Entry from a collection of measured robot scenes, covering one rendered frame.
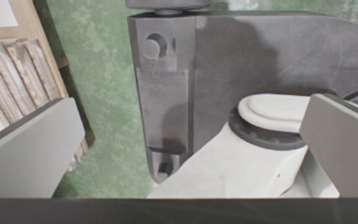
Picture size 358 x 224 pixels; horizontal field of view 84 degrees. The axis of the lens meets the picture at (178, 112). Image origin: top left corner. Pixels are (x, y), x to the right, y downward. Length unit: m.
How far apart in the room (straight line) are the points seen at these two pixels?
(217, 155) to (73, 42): 0.64
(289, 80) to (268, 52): 0.08
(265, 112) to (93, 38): 0.60
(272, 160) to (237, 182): 0.07
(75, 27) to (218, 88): 0.52
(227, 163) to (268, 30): 0.28
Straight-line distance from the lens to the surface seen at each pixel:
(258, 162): 0.32
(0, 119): 0.69
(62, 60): 0.83
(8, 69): 0.71
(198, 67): 0.47
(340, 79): 0.53
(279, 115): 0.35
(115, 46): 0.72
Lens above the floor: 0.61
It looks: 57 degrees down
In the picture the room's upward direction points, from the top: 157 degrees counter-clockwise
